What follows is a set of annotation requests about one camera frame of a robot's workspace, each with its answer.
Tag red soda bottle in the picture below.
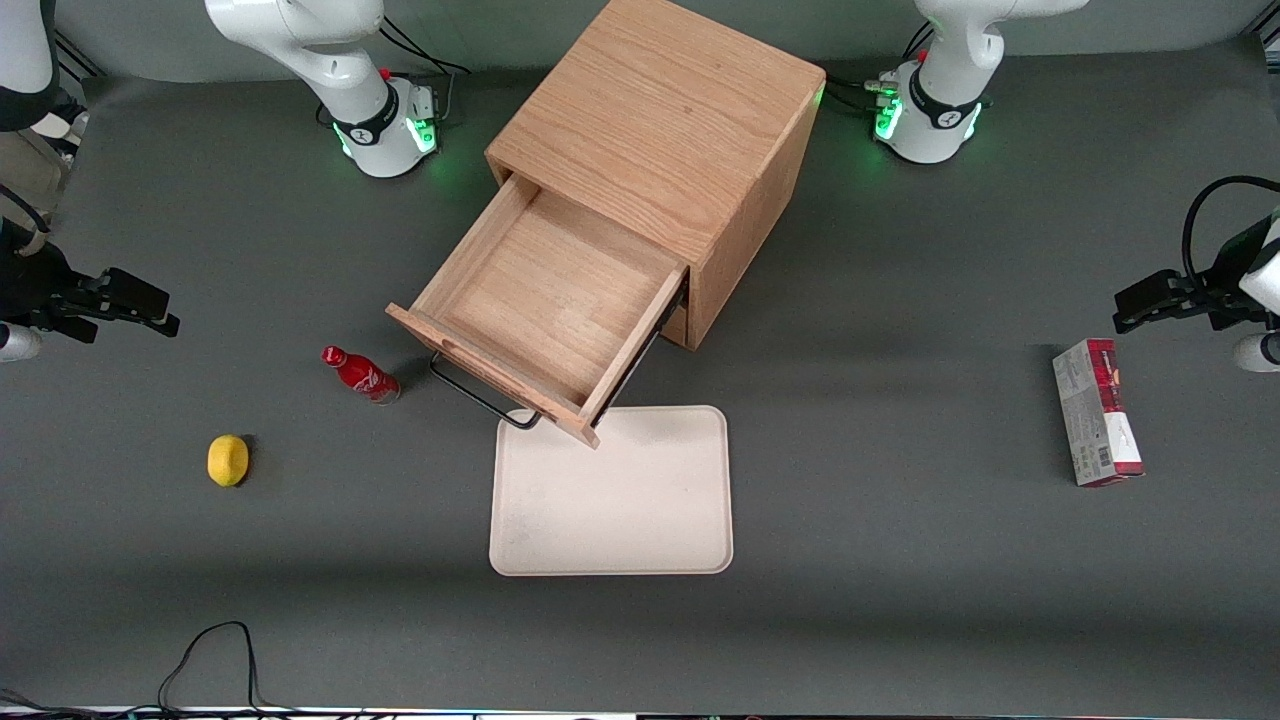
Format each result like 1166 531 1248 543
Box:
320 345 403 406

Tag black left arm base cables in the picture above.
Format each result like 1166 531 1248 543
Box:
824 20 937 113

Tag black metal drawer handle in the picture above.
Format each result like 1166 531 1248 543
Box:
429 350 542 432

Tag black right arm base cables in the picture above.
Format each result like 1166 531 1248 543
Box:
378 14 473 127

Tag black arm base cables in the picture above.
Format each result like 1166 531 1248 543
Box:
378 14 473 127
824 20 937 113

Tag wooden drawer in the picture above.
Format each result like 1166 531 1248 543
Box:
386 174 692 450

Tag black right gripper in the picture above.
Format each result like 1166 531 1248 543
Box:
0 220 182 343

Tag wooden drawer cabinet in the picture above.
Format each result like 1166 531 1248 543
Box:
484 0 828 352

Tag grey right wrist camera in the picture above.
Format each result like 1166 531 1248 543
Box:
0 322 44 364

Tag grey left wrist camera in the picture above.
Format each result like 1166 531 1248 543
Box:
1232 332 1280 375

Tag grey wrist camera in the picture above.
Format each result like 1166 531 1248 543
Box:
0 322 44 364
1232 332 1280 375

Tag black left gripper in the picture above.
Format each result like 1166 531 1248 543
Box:
1113 214 1277 335

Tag red tartan cardboard box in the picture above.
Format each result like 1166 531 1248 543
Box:
1052 338 1147 489

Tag black cable at table edge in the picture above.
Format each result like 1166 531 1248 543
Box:
0 620 331 720

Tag white rectangular plastic tray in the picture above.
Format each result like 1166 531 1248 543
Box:
488 404 735 578

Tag yellow lemon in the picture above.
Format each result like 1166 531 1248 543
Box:
206 434 251 489

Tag black looped wrist cable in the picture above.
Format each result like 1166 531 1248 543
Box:
1182 175 1280 283

